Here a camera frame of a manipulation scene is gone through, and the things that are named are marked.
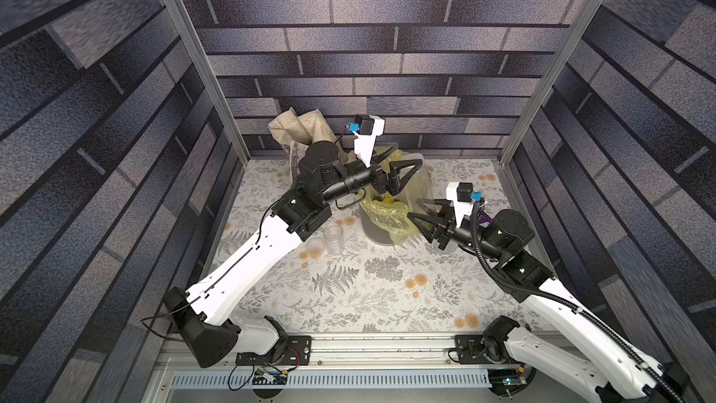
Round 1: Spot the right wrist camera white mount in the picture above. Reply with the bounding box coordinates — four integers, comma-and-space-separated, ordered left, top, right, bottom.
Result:
446, 182, 486, 228

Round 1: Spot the green circuit board right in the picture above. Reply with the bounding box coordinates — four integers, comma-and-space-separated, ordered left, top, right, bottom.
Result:
489, 369, 528, 394

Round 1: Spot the aluminium frame post right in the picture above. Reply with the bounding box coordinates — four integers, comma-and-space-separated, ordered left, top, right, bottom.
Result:
499, 0, 604, 168

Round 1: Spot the green circuit board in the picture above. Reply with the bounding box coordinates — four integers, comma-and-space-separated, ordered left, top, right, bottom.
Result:
489, 369, 528, 394
252, 369, 287, 386

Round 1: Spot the aluminium frame post left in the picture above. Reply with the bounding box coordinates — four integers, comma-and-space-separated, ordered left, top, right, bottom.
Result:
162, 0, 251, 166

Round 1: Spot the yellow plastic trash bag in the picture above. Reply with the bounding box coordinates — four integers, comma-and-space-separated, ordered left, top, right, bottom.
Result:
360, 149, 434, 246

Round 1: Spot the purple packet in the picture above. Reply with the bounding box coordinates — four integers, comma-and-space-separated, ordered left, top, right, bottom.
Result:
478, 211, 492, 226

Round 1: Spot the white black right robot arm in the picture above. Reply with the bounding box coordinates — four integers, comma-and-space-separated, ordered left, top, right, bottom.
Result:
408, 200, 689, 402

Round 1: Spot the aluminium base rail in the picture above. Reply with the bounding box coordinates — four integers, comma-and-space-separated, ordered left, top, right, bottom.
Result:
158, 332, 529, 399

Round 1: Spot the black corrugated cable conduit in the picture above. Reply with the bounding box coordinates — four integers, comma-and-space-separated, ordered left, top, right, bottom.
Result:
469, 198, 686, 403

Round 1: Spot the grey trash bin base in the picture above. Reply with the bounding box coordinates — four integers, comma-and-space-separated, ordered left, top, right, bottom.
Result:
361, 215, 395, 246

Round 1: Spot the green circuit board left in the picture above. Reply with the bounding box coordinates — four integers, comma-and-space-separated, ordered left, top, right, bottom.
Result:
252, 369, 287, 386

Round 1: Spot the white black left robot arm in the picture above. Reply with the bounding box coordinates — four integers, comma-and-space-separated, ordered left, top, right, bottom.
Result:
163, 141, 423, 368

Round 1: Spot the small clear bean jar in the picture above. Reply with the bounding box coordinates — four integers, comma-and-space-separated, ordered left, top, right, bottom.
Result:
323, 224, 345, 255

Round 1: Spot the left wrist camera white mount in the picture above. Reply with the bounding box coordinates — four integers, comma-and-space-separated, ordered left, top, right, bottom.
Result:
348, 115, 385, 167

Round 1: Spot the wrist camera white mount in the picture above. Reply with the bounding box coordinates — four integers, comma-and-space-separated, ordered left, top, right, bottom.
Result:
446, 182, 486, 228
348, 115, 385, 167

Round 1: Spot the aluminium frame post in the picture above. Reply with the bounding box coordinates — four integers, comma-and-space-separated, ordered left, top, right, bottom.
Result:
162, 0, 251, 166
499, 0, 604, 168

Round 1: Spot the beige printed tote bag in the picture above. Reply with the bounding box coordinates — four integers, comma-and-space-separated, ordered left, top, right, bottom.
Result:
268, 107, 337, 176

